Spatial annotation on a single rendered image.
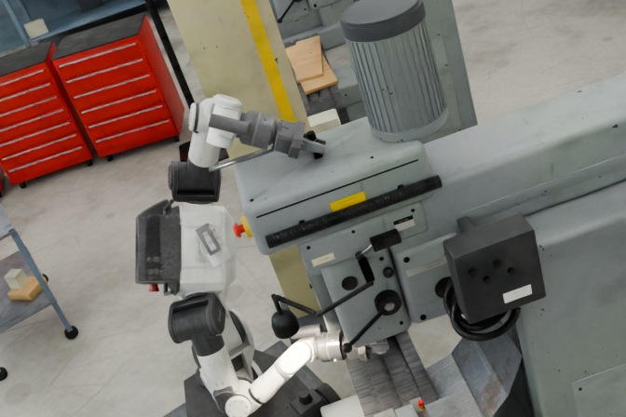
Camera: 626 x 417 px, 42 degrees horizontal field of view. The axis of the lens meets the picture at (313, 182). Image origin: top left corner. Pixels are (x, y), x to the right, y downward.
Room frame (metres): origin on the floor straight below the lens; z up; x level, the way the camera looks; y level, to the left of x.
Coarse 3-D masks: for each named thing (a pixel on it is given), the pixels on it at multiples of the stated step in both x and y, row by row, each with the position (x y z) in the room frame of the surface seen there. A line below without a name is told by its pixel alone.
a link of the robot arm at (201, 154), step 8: (192, 104) 2.12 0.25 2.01; (192, 112) 2.10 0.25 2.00; (192, 120) 2.08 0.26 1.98; (192, 128) 2.09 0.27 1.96; (192, 136) 2.19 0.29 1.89; (200, 136) 2.14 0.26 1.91; (192, 144) 2.17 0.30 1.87; (200, 144) 2.15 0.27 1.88; (208, 144) 2.14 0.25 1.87; (192, 152) 2.18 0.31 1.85; (200, 152) 2.15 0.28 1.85; (208, 152) 2.15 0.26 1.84; (216, 152) 2.16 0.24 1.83; (192, 160) 2.18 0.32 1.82; (200, 160) 2.16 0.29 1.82; (208, 160) 2.16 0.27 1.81; (216, 160) 2.18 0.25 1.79
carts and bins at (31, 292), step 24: (0, 216) 4.32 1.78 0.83; (0, 240) 4.06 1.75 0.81; (0, 264) 4.71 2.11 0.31; (24, 264) 4.61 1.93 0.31; (0, 288) 4.43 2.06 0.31; (24, 288) 4.24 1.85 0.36; (48, 288) 4.24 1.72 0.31; (0, 312) 4.16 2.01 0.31; (24, 312) 4.07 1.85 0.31; (72, 336) 4.10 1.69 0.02
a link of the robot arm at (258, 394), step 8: (272, 368) 1.89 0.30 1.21; (264, 376) 1.89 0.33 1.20; (272, 376) 1.87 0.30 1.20; (240, 384) 1.92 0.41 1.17; (248, 384) 1.92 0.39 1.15; (256, 384) 1.88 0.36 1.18; (264, 384) 1.87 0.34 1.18; (272, 384) 1.86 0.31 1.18; (280, 384) 1.86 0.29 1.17; (240, 392) 1.87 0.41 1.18; (248, 392) 1.88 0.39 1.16; (256, 392) 1.87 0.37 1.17; (264, 392) 1.86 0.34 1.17; (272, 392) 1.86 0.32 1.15; (256, 400) 1.86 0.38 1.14; (264, 400) 1.85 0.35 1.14; (256, 408) 1.86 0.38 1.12
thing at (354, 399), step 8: (432, 384) 1.92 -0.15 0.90; (344, 400) 1.98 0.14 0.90; (352, 400) 1.97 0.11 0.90; (328, 408) 1.97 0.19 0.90; (336, 408) 1.96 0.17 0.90; (344, 408) 1.95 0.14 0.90; (352, 408) 1.94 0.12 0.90; (360, 408) 1.93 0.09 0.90; (328, 416) 1.94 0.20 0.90; (336, 416) 1.93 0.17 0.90; (344, 416) 1.92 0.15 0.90; (352, 416) 1.91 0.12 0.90; (360, 416) 1.90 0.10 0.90
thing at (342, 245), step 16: (400, 208) 1.72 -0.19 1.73; (416, 208) 1.72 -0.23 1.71; (368, 224) 1.72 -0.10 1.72; (384, 224) 1.72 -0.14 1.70; (400, 224) 1.72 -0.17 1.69; (416, 224) 1.72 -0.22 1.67; (320, 240) 1.71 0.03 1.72; (336, 240) 1.71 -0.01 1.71; (352, 240) 1.71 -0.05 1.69; (368, 240) 1.71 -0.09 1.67; (304, 256) 1.71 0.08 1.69; (320, 256) 1.71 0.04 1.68; (336, 256) 1.71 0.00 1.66; (352, 256) 1.71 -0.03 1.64
